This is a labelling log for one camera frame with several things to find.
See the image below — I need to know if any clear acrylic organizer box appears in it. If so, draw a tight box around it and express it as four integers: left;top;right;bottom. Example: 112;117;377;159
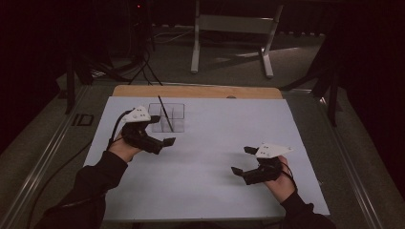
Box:
147;102;185;134

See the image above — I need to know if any white metal stand frame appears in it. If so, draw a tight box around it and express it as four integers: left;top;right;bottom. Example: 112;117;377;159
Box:
190;0;285;79

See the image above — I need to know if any dark equipment stand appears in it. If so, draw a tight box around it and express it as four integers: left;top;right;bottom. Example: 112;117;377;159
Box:
125;0;164;87

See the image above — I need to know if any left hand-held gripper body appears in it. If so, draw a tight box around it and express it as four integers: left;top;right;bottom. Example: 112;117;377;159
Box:
120;105;164;156

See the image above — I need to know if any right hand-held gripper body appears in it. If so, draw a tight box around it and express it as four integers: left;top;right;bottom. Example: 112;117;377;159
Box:
242;142;294;186

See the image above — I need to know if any black floor cable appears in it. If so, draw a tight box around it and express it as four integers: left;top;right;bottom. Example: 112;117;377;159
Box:
27;138;95;229

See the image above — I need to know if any person's right hand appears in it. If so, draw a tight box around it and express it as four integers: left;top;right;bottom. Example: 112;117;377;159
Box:
263;156;297;204

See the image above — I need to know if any black tripod stand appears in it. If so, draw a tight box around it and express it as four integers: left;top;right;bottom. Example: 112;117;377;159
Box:
280;28;343;128
63;52;132;115

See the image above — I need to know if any person's left hand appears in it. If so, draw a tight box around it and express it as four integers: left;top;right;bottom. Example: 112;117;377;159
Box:
107;132;142;164

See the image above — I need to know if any white table mat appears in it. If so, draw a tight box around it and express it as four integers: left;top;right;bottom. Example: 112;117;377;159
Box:
83;95;330;221

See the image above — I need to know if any black makeup brush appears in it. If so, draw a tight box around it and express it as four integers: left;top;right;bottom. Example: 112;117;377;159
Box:
158;94;175;133

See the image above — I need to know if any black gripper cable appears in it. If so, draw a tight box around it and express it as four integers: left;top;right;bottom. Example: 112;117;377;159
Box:
107;109;135;151
280;161;299;193

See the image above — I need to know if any metal floor rail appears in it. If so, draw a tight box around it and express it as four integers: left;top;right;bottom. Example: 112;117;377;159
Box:
0;85;91;229
313;92;385;229

